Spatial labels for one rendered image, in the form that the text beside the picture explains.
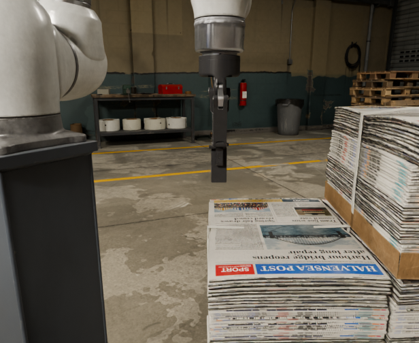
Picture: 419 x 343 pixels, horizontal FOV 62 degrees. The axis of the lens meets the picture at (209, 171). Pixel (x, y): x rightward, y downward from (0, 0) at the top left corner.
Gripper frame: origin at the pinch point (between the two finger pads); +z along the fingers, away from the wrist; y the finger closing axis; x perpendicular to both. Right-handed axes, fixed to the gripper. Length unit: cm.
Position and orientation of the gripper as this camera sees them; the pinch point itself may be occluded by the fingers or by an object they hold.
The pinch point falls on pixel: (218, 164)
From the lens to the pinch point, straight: 68.3
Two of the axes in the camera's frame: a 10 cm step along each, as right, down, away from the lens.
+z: 0.0, 9.7, 2.5
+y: -0.1, -2.5, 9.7
